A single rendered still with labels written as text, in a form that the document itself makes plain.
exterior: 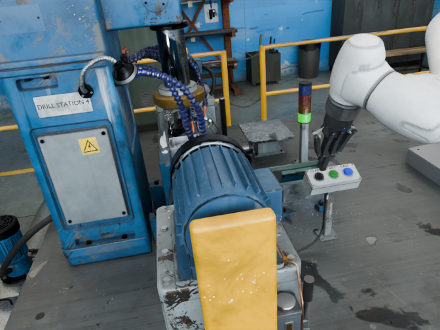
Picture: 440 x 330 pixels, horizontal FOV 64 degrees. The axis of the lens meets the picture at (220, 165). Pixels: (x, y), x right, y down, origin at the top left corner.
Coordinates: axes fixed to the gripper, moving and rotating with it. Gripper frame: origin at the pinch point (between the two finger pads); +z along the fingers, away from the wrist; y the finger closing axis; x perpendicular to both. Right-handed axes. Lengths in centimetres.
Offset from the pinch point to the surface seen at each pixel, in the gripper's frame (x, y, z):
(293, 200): -8.4, 1.4, 34.8
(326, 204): 5.5, -2.8, 17.4
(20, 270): -24, 130, 85
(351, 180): 3.5, -10.1, 8.2
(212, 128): -44, 28, 25
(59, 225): -4, 86, 19
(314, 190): 3.7, 2.2, 10.2
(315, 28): -475, -225, 248
